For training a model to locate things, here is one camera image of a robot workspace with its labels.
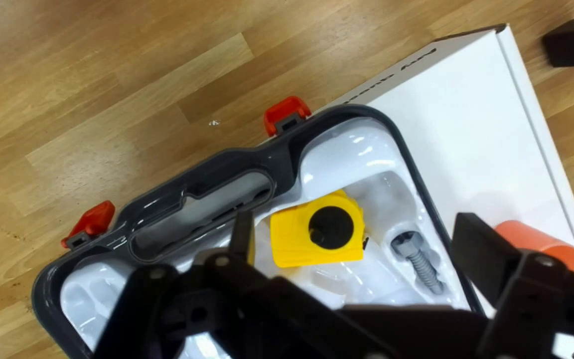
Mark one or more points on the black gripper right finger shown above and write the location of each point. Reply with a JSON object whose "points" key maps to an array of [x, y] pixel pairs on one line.
{"points": [[547, 306]]}

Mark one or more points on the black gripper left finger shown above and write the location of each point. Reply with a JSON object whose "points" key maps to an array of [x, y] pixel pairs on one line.
{"points": [[188, 312]]}

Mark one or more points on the grey toy screw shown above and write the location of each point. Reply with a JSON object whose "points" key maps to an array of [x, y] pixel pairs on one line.
{"points": [[419, 262]]}

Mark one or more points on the grey toy case white insert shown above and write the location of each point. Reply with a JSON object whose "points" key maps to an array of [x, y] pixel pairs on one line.
{"points": [[280, 160]]}

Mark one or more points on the white cardboard box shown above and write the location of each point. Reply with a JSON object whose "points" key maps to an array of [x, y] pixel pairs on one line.
{"points": [[473, 133]]}

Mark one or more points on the small orange cup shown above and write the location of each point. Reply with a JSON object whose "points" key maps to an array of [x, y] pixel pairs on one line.
{"points": [[539, 242]]}

